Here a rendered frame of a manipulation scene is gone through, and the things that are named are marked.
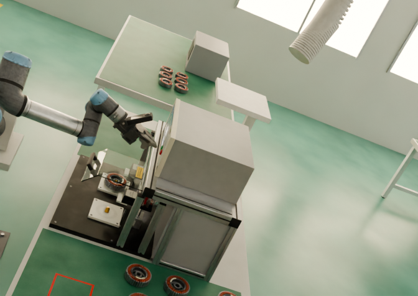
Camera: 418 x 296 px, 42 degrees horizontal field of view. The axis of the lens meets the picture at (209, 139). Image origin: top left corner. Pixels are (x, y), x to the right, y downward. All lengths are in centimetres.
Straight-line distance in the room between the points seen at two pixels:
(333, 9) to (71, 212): 196
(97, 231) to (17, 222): 122
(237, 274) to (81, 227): 78
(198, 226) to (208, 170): 25
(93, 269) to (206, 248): 50
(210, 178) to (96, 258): 60
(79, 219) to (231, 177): 72
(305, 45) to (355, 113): 444
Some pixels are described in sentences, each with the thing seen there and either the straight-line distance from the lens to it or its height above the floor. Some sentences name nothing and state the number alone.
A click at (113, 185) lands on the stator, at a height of 81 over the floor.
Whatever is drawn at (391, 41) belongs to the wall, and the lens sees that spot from 756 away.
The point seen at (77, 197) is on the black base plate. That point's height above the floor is 77.
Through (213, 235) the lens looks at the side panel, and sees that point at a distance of 245.
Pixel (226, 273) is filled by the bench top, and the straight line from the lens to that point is 270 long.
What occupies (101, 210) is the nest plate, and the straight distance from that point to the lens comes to 267.
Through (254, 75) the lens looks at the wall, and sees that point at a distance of 736.
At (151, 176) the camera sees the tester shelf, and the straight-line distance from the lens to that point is 240.
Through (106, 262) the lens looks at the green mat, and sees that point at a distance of 245.
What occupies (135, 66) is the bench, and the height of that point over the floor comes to 75.
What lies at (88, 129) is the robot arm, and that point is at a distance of 246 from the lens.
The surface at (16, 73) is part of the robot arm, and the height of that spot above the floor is 134.
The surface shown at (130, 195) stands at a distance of 258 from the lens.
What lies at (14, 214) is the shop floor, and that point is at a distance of 376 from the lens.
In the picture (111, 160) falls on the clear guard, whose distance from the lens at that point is 250.
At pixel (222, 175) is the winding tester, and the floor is 123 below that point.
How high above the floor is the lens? 232
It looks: 24 degrees down
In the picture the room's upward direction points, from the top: 25 degrees clockwise
